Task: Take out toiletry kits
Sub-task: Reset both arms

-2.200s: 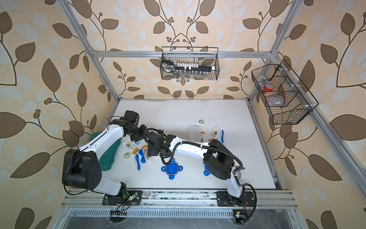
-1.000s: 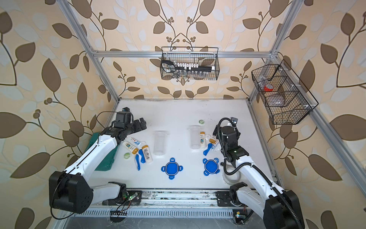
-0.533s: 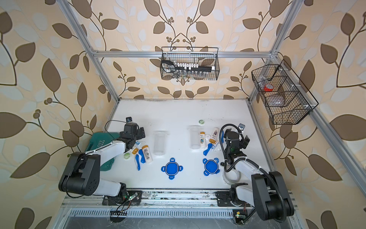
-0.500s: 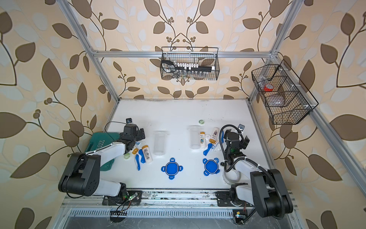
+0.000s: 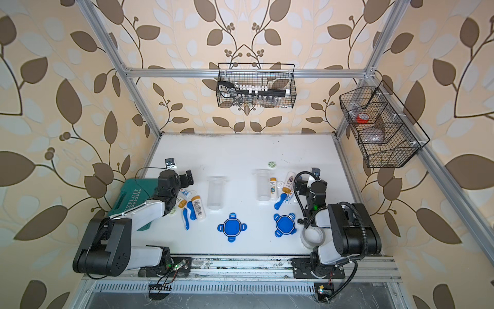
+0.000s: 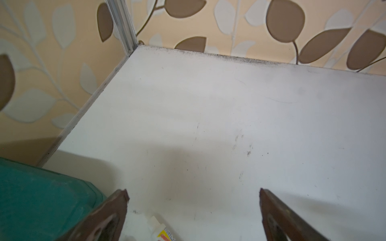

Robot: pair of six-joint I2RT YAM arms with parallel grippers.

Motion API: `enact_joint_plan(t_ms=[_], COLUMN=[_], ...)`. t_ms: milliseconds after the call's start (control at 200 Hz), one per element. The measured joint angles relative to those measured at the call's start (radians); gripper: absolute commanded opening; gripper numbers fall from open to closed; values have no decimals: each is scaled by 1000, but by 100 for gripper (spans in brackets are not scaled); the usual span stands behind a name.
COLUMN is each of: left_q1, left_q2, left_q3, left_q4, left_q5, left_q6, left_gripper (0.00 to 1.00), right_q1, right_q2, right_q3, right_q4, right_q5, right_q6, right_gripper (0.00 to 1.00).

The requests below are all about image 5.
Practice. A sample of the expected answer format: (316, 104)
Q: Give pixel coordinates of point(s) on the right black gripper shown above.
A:
(303, 191)

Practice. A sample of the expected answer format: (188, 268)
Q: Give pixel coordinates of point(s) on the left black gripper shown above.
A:
(188, 177)

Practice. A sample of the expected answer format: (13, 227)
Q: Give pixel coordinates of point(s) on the clear toiletry cup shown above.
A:
(216, 186)
(263, 187)

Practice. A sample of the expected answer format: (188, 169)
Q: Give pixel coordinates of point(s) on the blue lid of cup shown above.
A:
(232, 227)
(285, 224)

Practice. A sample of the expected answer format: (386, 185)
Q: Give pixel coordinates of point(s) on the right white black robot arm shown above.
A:
(336, 234)

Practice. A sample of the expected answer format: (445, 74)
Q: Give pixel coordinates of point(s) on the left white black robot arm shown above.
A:
(106, 248)

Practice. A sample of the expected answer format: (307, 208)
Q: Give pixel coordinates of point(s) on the clear tape roll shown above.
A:
(312, 237)

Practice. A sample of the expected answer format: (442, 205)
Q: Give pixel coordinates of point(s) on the green plastic tool case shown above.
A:
(133, 193)

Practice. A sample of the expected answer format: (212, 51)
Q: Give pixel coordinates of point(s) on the red item in basket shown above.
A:
(362, 118)

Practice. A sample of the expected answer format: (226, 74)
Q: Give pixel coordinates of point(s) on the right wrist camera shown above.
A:
(314, 176)

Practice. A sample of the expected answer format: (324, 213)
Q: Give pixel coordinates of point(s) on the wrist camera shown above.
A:
(170, 164)
(314, 176)

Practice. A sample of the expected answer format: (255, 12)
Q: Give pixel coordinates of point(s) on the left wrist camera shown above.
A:
(170, 164)

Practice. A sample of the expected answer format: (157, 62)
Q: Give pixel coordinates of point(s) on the aluminium front rail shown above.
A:
(283, 268)

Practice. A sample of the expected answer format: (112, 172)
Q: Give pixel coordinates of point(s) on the black handled scissors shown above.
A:
(227, 90)

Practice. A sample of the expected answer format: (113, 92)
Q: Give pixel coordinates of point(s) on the right black wire basket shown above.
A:
(392, 136)

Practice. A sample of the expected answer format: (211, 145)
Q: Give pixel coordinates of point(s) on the black wire basket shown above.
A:
(266, 85)
(392, 136)

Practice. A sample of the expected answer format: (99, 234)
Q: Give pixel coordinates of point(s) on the white black socket rail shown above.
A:
(255, 90)

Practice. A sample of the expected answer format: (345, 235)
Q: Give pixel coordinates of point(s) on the back black wire basket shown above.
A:
(266, 85)

